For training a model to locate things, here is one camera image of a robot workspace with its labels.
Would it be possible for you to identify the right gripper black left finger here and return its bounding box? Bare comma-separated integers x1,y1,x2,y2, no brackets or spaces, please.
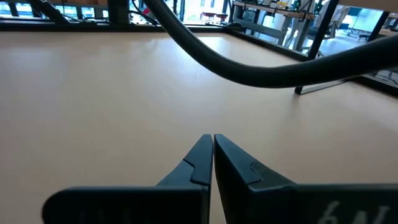
41,133,214,224

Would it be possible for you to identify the thick black gripper cable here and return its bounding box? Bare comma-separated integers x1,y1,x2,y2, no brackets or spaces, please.
142,0,398,90

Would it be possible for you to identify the background wooden workbench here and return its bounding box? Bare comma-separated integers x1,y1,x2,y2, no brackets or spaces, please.
231,0,320,52

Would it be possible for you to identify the red stool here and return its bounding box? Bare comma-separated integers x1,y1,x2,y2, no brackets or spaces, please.
200,11,229,23

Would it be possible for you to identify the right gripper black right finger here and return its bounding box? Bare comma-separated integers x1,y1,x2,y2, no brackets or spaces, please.
213,133,398,224

